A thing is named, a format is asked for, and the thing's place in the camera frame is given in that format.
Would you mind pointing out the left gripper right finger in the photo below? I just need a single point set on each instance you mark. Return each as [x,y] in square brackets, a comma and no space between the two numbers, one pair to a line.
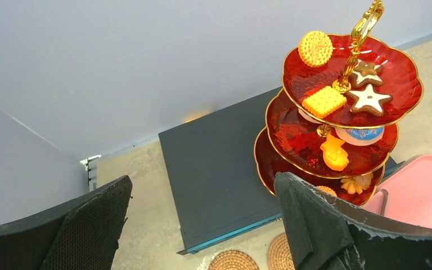
[326,232]

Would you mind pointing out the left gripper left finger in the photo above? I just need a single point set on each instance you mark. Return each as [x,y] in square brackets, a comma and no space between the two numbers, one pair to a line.
[82,233]

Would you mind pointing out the woven rattan coaster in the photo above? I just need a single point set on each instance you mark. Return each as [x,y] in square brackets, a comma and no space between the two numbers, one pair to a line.
[233,260]
[279,255]

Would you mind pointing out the swirl butter cookie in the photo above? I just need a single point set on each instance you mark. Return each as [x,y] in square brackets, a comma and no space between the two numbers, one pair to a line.
[356,185]

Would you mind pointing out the orange fish shaped cake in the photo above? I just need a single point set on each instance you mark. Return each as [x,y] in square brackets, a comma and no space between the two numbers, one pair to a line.
[334,156]

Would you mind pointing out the pink serving tray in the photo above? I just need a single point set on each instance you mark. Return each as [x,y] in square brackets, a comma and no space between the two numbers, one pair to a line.
[410,193]

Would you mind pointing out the blue frosted donut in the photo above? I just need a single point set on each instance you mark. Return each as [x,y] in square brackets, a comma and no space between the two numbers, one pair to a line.
[360,137]

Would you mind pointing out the red three-tier cake stand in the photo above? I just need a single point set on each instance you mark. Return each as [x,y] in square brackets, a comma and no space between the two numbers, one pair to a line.
[298,141]

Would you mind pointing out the square yellow biscuit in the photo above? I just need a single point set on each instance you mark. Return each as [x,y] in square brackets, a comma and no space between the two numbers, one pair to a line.
[324,102]

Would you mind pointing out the white iced star cookie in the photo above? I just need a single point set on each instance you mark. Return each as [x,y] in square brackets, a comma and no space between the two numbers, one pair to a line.
[368,100]

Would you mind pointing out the brown centred star cookie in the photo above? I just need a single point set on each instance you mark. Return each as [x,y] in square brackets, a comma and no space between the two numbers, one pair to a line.
[366,73]

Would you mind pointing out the round biscuit tray corner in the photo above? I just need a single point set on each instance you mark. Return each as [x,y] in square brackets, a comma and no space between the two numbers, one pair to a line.
[315,48]

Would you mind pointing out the round biscuit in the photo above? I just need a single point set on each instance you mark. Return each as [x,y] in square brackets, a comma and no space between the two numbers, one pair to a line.
[328,190]

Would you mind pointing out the white chocolate donut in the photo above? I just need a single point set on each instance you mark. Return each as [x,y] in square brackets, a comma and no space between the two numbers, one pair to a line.
[307,117]

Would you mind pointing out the aluminium frame rail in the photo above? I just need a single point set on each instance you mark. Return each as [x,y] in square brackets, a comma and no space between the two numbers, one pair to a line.
[90,165]

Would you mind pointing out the dark network switch box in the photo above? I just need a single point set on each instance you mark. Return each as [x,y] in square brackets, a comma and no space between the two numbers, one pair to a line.
[218,189]

